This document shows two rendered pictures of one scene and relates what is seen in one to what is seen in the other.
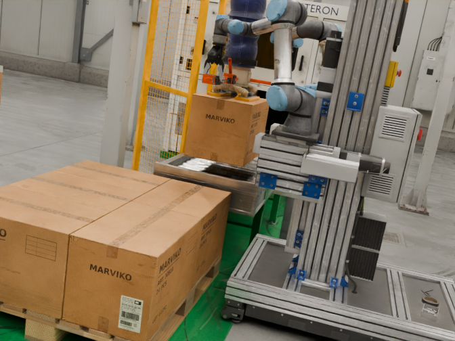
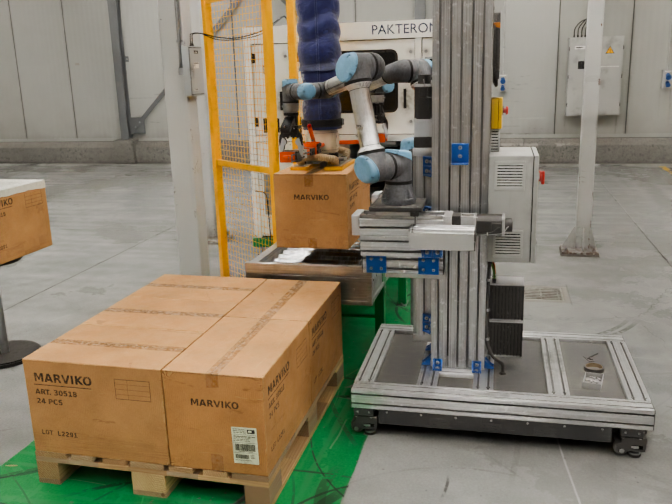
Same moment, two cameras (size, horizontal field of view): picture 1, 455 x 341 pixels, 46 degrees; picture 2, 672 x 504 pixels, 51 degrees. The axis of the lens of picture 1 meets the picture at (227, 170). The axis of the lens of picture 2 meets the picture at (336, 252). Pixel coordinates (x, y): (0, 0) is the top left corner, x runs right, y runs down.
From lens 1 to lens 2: 0.42 m
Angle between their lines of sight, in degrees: 2
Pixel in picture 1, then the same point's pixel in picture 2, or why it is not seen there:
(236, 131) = (333, 208)
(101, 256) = (201, 388)
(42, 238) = (131, 379)
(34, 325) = (142, 476)
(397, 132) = (515, 181)
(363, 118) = (473, 170)
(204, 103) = (289, 183)
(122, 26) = (175, 102)
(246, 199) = (360, 287)
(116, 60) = (177, 145)
